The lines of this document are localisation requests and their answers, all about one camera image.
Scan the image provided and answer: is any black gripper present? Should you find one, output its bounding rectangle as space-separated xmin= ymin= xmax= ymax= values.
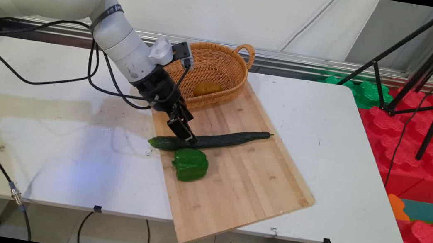
xmin=127 ymin=63 xmax=208 ymax=145

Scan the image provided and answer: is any yellow potato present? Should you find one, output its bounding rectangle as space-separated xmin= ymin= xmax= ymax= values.
xmin=192 ymin=79 xmax=224 ymax=101

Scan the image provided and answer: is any green bell pepper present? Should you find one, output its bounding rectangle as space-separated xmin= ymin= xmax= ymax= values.
xmin=169 ymin=146 xmax=211 ymax=185

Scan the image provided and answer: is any long dark green cucumber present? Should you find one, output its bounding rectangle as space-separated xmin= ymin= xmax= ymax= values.
xmin=147 ymin=117 xmax=275 ymax=165

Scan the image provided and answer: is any woven wicker basket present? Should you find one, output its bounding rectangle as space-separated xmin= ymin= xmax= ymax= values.
xmin=158 ymin=34 xmax=257 ymax=118

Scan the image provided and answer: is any bamboo cutting board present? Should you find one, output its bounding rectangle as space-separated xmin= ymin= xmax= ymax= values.
xmin=134 ymin=68 xmax=330 ymax=243

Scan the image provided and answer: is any green foam block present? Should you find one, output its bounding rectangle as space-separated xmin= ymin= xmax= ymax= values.
xmin=314 ymin=73 xmax=396 ymax=113

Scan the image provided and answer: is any large red foam block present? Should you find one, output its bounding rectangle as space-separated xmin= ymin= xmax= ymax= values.
xmin=347 ymin=81 xmax=433 ymax=204

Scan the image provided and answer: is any orange foam piece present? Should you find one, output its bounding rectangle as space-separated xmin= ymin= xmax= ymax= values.
xmin=384 ymin=194 xmax=414 ymax=222

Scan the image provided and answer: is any teal foam mat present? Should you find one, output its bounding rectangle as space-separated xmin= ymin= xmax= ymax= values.
xmin=398 ymin=198 xmax=433 ymax=224

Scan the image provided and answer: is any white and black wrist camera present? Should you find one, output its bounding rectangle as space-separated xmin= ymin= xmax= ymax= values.
xmin=148 ymin=35 xmax=198 ymax=72

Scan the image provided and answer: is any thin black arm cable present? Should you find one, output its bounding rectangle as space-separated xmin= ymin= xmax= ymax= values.
xmin=0 ymin=11 xmax=195 ymax=116

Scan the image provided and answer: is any aluminium window rail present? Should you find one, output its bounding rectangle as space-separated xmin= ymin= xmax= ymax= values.
xmin=2 ymin=11 xmax=433 ymax=94

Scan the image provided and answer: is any black cable under table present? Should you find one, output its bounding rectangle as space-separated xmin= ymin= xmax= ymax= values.
xmin=76 ymin=210 xmax=154 ymax=243

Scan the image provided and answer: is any thin black tripod cable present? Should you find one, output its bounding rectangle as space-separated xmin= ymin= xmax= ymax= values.
xmin=383 ymin=50 xmax=433 ymax=195

